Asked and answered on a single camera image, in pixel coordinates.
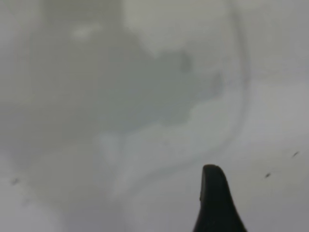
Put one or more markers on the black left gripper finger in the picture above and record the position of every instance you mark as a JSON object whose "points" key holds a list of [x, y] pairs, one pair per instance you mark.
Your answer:
{"points": [[214, 205]]}

